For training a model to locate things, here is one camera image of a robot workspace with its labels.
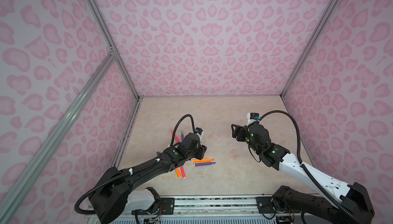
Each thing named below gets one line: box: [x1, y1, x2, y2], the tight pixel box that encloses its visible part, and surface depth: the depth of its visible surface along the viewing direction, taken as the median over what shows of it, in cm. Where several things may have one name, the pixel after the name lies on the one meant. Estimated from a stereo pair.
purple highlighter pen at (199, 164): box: [193, 162, 216, 167], surface depth 88 cm
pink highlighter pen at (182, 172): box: [180, 165, 186, 179], surface depth 85 cm
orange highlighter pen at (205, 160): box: [192, 158, 214, 163], surface depth 90 cm
